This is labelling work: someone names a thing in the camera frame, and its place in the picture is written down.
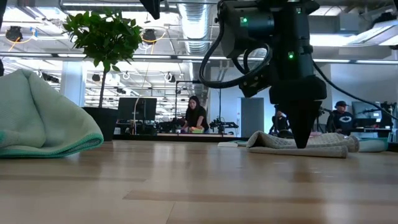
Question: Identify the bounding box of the black table edge rail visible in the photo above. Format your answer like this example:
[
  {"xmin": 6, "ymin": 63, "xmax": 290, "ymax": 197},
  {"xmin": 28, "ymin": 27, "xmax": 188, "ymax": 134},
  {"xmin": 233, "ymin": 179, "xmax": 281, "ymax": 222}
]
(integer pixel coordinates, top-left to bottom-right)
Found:
[{"xmin": 112, "ymin": 133, "xmax": 398, "ymax": 153}]

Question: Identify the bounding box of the white building column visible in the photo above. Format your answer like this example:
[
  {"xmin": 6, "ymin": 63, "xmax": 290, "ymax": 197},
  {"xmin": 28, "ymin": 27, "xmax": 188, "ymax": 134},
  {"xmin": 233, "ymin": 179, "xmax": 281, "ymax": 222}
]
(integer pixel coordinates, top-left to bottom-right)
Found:
[{"xmin": 60, "ymin": 60, "xmax": 86, "ymax": 108}]

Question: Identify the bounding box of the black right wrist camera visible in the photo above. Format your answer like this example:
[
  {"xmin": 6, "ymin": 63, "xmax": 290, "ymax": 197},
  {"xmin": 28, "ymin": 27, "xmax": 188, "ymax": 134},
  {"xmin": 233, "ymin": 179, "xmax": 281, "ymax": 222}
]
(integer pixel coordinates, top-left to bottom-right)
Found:
[{"xmin": 239, "ymin": 73, "xmax": 271, "ymax": 98}]

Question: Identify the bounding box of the plain closed door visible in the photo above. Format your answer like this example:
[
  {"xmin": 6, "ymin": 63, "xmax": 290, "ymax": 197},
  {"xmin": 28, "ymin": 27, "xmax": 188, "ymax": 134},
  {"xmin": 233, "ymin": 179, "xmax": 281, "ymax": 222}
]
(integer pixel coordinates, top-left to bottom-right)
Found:
[{"xmin": 241, "ymin": 97, "xmax": 265, "ymax": 138}]

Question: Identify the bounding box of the long black arm cable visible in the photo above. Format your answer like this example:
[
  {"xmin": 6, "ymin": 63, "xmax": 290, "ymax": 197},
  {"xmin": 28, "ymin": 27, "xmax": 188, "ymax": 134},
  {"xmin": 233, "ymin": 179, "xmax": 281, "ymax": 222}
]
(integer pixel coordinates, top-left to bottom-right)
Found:
[{"xmin": 312, "ymin": 60, "xmax": 398, "ymax": 121}]

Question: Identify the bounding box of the mint green microfiber towel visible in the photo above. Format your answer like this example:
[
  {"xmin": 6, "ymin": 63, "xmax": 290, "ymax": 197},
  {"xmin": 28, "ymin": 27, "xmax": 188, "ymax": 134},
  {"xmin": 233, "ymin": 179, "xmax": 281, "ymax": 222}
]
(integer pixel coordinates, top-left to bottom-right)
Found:
[
  {"xmin": 0, "ymin": 68, "xmax": 104, "ymax": 159},
  {"xmin": 217, "ymin": 138, "xmax": 389, "ymax": 153}
]

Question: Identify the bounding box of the black looped wrist cable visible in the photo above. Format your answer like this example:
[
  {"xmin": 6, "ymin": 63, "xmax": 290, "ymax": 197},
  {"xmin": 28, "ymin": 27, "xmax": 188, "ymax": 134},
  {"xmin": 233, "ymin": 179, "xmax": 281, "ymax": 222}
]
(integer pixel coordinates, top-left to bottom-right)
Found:
[{"xmin": 198, "ymin": 26, "xmax": 274, "ymax": 90}]

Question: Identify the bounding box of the black plant pot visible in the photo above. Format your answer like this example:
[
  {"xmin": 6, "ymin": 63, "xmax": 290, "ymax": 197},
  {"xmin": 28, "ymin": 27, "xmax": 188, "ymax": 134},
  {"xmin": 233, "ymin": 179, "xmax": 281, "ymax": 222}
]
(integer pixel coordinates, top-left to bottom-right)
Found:
[{"xmin": 81, "ymin": 106, "xmax": 119, "ymax": 142}]

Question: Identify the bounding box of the grey waffle microfiber towel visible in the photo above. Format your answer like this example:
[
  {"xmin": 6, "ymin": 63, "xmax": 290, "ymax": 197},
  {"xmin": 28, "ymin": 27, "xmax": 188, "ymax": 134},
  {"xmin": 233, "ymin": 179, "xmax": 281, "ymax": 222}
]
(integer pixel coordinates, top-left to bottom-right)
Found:
[{"xmin": 246, "ymin": 130, "xmax": 361, "ymax": 159}]

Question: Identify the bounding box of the dark office desk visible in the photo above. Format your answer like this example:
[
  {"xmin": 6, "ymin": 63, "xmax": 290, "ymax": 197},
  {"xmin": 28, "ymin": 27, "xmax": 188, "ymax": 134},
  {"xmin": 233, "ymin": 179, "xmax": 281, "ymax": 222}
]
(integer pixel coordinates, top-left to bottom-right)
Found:
[{"xmin": 345, "ymin": 126, "xmax": 393, "ymax": 139}]

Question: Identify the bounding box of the green leafy indoor tree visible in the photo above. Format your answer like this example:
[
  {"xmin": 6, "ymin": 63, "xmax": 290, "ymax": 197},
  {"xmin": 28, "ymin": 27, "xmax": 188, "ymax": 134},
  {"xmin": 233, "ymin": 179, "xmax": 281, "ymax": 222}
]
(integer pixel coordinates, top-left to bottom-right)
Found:
[{"xmin": 62, "ymin": 7, "xmax": 144, "ymax": 110}]

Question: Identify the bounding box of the black ceiling device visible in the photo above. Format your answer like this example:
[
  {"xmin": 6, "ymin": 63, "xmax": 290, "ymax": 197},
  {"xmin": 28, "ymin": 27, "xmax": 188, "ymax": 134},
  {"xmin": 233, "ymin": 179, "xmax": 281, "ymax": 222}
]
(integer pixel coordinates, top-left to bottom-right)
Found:
[
  {"xmin": 5, "ymin": 26, "xmax": 24, "ymax": 43},
  {"xmin": 142, "ymin": 28, "xmax": 158, "ymax": 44}
]

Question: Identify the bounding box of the silver ceiling air duct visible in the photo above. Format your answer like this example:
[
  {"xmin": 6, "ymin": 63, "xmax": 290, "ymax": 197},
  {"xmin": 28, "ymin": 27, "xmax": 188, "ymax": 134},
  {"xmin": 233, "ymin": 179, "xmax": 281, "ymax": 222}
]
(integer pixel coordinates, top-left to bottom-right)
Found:
[{"xmin": 177, "ymin": 0, "xmax": 215, "ymax": 100}]

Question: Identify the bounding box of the black computer monitor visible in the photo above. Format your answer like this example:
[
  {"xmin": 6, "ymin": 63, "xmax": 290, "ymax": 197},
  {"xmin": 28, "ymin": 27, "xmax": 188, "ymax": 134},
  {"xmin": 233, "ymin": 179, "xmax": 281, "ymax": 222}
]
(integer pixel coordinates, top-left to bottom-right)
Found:
[
  {"xmin": 351, "ymin": 101, "xmax": 382, "ymax": 121},
  {"xmin": 117, "ymin": 97, "xmax": 158, "ymax": 123}
]

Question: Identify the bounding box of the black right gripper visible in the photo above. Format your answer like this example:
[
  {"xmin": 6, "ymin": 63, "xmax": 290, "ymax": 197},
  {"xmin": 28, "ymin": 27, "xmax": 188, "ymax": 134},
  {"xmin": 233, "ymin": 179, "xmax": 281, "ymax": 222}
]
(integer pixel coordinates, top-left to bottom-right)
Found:
[{"xmin": 269, "ymin": 74, "xmax": 327, "ymax": 149}]

